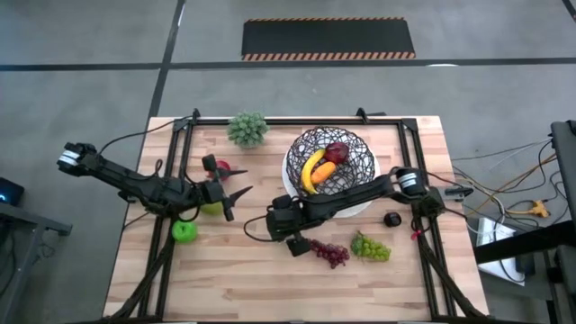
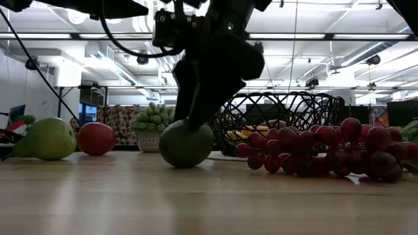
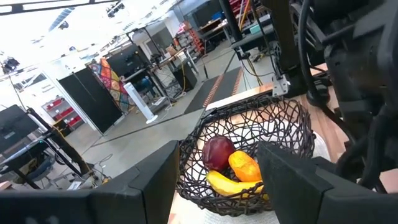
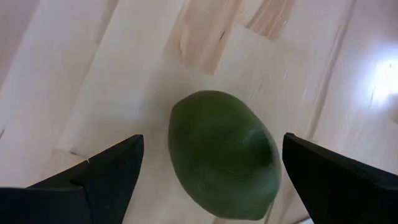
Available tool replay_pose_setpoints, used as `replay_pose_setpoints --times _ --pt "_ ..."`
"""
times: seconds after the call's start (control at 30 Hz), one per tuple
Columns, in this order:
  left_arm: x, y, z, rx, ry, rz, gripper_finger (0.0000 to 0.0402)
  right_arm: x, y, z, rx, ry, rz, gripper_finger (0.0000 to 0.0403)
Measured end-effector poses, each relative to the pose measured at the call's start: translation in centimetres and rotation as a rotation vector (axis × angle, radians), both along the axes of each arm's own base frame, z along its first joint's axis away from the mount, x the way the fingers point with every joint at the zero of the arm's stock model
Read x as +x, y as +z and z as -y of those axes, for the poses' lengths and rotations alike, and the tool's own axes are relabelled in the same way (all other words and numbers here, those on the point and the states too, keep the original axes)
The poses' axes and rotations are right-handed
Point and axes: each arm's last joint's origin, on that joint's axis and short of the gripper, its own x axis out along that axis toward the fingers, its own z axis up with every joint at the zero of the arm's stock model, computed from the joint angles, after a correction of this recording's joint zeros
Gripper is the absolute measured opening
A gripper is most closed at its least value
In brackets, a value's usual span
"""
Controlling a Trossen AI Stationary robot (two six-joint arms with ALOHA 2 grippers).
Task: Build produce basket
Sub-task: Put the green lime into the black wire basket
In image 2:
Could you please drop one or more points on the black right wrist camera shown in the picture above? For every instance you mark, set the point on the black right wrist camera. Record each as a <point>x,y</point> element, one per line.
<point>176,31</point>

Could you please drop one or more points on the green pear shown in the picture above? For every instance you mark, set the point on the green pear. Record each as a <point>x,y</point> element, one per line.
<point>49,140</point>

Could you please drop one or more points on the dark green avocado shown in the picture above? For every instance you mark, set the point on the dark green avocado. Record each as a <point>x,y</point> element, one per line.
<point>184,147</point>

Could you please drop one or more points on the red background object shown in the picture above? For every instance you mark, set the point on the red background object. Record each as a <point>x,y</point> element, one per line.
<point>14,127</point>

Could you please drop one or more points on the black ceiling spotlight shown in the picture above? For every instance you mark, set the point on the black ceiling spotlight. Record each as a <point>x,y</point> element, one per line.
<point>142,60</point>
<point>32,63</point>
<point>311,82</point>
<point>373,59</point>

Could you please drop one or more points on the round white placemat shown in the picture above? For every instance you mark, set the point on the round white placemat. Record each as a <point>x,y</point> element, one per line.
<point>225,156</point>

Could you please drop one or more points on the black partition panel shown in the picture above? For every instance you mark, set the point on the black partition panel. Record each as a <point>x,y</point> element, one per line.
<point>357,114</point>
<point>401,112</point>

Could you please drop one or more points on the red grape bunch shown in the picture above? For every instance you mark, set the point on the red grape bunch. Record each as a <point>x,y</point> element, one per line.
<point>326,150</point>

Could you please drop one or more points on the person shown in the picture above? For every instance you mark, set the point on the person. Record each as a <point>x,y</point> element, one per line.
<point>74,124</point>

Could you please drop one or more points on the red apple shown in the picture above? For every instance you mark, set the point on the red apple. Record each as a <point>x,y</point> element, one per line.
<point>96,138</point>

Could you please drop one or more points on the green plant in white pot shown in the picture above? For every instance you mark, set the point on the green plant in white pot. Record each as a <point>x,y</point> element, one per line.
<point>151,124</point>

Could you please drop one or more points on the black metal stand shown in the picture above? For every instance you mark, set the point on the black metal stand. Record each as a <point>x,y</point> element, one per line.
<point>94,98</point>

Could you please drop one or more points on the green grape bunch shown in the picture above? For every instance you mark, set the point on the green grape bunch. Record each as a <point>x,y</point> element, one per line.
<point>411,130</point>

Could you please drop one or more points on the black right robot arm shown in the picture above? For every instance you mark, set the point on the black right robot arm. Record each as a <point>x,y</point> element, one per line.
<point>228,6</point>

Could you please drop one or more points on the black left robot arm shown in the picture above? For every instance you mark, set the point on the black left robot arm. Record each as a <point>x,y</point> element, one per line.
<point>13,3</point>

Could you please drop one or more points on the colourful patterned poster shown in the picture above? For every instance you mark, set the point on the colourful patterned poster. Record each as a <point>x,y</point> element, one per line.
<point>379,115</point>

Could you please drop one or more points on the black computer monitor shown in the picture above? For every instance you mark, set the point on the black computer monitor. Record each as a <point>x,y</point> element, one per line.
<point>17,114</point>

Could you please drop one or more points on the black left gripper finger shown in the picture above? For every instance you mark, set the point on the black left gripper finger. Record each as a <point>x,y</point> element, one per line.
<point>121,8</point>

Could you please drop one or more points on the orange fruit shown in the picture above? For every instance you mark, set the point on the orange fruit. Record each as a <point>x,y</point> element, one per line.
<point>258,129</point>

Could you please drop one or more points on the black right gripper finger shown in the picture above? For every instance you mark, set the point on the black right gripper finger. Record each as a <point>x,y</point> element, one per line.
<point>184,91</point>
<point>212,98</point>

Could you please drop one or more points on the brown patterned panel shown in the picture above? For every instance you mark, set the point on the brown patterned panel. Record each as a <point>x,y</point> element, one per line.
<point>117,124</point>

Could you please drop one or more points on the small green background plant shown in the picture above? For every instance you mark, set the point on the small green background plant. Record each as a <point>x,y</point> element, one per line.
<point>26,119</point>

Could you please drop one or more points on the blue lit screen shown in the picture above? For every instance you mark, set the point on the blue lit screen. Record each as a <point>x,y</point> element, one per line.
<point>87,112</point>

